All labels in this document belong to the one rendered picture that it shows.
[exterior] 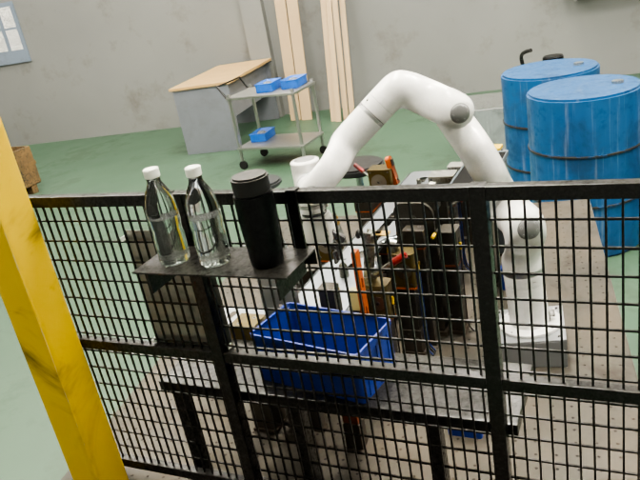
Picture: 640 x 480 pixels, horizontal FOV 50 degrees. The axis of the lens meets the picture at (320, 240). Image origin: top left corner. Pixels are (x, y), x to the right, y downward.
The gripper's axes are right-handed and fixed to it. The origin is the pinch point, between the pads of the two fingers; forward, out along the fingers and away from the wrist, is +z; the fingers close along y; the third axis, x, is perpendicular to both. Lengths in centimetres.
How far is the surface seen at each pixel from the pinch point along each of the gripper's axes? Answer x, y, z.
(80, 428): 67, 43, 17
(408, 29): -720, 195, 19
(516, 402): 47, -64, 9
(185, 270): 69, -5, -31
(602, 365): -18, -76, 42
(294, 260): 63, -27, -31
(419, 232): -21.6, -23.8, 0.8
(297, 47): -663, 330, 17
